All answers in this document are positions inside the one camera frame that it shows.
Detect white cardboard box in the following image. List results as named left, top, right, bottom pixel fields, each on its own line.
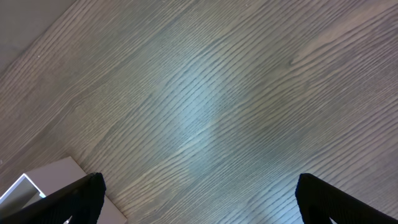
left=0, top=156, right=128, bottom=224

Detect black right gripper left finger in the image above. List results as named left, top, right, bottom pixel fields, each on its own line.
left=1, top=172, right=106, bottom=224

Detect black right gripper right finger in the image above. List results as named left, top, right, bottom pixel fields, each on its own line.
left=295, top=173, right=397, bottom=224

